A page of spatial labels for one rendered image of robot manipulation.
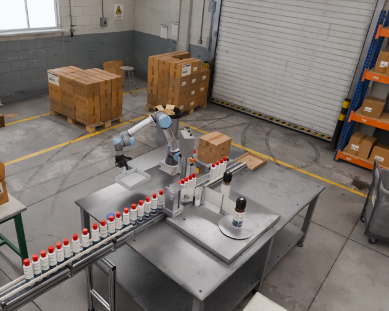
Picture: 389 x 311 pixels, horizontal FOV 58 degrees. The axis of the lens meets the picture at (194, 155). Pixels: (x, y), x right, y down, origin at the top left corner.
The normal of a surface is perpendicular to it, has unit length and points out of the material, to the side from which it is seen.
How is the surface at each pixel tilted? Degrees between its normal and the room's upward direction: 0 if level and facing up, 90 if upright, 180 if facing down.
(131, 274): 1
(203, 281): 0
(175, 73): 91
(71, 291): 0
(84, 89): 90
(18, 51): 90
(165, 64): 89
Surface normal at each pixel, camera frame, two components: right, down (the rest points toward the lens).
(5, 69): 0.79, 0.35
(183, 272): 0.10, -0.88
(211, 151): -0.65, 0.30
